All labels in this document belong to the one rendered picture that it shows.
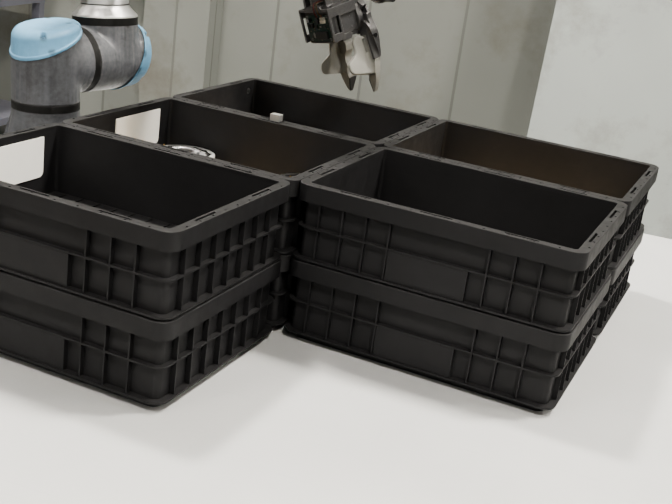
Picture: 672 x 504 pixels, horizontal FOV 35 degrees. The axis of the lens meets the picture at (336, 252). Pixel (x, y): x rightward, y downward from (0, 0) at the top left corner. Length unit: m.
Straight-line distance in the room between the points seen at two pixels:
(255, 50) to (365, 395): 3.40
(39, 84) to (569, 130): 2.33
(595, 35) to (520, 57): 0.61
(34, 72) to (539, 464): 1.06
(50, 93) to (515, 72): 2.80
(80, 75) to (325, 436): 0.88
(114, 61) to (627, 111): 2.26
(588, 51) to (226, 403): 2.72
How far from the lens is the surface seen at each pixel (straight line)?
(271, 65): 4.67
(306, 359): 1.47
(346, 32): 1.68
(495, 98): 4.42
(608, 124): 3.82
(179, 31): 4.67
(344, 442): 1.28
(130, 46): 1.97
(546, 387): 1.41
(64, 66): 1.87
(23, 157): 1.58
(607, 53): 3.84
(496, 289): 1.39
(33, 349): 1.37
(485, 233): 1.36
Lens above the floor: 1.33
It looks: 19 degrees down
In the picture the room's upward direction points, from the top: 8 degrees clockwise
